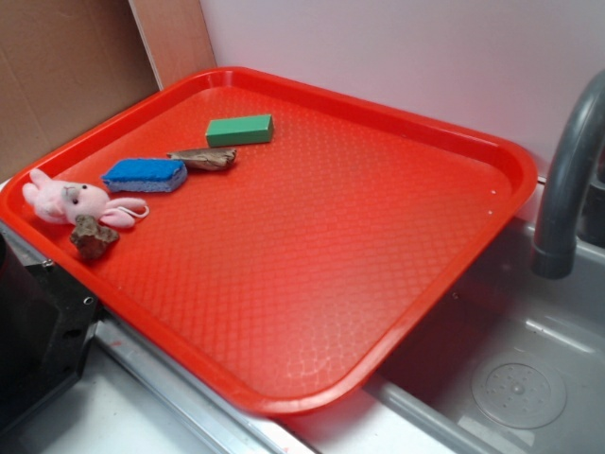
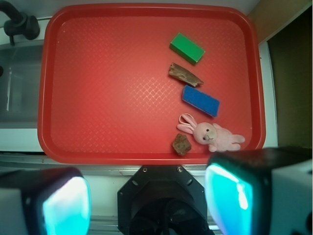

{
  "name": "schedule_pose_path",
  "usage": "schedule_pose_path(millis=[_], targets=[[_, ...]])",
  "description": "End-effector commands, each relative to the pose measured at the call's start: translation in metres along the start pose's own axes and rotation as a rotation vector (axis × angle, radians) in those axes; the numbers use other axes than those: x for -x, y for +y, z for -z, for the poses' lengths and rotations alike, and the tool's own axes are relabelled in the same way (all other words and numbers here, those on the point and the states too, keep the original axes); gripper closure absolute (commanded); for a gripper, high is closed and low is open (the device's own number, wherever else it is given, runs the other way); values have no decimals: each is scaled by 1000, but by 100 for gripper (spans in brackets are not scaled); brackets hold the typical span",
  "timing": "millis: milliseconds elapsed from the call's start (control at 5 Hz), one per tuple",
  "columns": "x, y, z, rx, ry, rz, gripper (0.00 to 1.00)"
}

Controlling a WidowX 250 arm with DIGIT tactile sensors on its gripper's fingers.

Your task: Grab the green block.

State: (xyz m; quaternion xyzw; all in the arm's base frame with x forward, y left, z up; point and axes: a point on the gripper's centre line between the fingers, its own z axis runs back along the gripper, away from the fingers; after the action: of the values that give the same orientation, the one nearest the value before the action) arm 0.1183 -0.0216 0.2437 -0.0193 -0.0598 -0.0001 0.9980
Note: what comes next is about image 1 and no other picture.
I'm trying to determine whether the wooden board panel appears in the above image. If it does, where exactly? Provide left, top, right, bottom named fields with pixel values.
left=129, top=0, right=216, bottom=90

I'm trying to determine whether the blue sponge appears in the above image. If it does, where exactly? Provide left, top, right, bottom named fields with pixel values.
left=101, top=158, right=188, bottom=193

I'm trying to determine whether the grey plastic sink basin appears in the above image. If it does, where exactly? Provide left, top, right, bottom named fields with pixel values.
left=366, top=215, right=604, bottom=453

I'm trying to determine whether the brown wood piece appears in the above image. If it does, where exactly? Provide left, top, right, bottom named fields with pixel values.
left=166, top=148, right=237, bottom=172

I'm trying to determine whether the brown rock piece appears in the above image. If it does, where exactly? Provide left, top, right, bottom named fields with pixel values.
left=70, top=215, right=120, bottom=260

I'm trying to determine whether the grey sink faucet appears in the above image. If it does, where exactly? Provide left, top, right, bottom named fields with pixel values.
left=531, top=72, right=604, bottom=279

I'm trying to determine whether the red plastic tray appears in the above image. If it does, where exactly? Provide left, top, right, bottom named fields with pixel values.
left=1, top=68, right=537, bottom=416

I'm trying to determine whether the green rectangular block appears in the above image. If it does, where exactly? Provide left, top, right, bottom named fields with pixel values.
left=205, top=114, right=274, bottom=147

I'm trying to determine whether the brown cardboard panel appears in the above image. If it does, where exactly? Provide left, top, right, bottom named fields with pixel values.
left=1, top=1, right=158, bottom=180

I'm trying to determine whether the pink plush bunny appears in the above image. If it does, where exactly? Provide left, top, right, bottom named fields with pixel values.
left=22, top=168, right=150, bottom=229

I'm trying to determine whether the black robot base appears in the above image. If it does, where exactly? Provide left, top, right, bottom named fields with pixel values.
left=1, top=237, right=100, bottom=434

